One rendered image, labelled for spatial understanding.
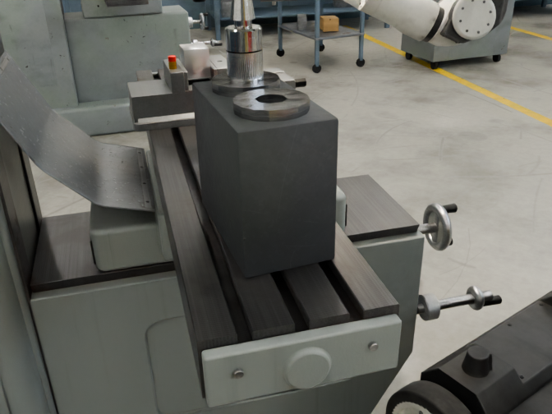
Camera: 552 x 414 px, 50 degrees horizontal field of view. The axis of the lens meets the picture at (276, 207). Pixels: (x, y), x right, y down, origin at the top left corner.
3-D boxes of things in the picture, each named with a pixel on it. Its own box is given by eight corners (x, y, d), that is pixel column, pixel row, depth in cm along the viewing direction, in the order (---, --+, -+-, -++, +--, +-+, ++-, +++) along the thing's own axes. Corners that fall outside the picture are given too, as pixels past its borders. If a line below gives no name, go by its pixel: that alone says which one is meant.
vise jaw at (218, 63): (229, 71, 133) (228, 53, 131) (242, 85, 122) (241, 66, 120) (203, 73, 131) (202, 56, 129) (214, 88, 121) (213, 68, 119)
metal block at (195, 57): (205, 70, 128) (203, 42, 125) (210, 76, 123) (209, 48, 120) (181, 72, 126) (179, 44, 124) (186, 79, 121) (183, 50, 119)
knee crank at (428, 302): (491, 296, 142) (495, 275, 139) (507, 310, 137) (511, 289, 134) (409, 311, 137) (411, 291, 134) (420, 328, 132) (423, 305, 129)
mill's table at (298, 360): (218, 89, 174) (216, 62, 171) (405, 370, 67) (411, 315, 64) (138, 96, 169) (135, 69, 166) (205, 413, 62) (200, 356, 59)
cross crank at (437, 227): (439, 233, 151) (443, 192, 146) (462, 257, 141) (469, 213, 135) (381, 243, 147) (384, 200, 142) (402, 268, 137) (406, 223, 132)
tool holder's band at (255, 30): (232, 39, 71) (231, 31, 71) (220, 33, 75) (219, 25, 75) (267, 36, 73) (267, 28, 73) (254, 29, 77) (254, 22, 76)
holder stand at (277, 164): (276, 190, 93) (273, 63, 84) (336, 259, 74) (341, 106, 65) (201, 204, 89) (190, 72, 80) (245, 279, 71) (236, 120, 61)
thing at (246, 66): (234, 84, 74) (232, 39, 71) (223, 75, 78) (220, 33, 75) (269, 80, 75) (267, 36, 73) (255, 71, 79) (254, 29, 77)
